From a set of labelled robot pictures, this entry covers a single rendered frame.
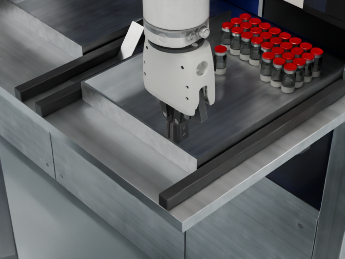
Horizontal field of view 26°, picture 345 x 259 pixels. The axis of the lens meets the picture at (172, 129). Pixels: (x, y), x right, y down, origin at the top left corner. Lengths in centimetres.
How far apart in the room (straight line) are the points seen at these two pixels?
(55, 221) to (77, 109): 110
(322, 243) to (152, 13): 70
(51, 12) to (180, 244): 70
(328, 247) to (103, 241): 89
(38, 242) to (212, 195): 124
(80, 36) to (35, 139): 92
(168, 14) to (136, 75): 35
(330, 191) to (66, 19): 58
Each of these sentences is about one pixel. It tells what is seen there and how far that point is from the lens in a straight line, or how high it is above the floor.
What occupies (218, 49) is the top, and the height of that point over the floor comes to 93.
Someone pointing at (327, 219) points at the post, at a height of 60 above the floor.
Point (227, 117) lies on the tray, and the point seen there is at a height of 88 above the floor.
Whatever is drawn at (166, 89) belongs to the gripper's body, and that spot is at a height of 101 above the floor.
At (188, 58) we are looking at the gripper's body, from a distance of 95.
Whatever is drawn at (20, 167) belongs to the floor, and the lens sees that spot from 246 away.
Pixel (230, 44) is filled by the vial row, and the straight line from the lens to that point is 130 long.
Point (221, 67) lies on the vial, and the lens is 124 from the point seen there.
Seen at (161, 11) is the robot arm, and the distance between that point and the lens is 92.
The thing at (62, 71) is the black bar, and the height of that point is 90.
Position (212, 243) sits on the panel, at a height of 31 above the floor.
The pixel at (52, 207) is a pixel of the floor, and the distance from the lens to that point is 230.
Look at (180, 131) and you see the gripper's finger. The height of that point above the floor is 93.
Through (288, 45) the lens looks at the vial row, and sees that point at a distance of 126.
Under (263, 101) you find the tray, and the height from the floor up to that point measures 88.
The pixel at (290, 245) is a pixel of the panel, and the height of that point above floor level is 47.
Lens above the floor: 158
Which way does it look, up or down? 38 degrees down
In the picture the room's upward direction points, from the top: straight up
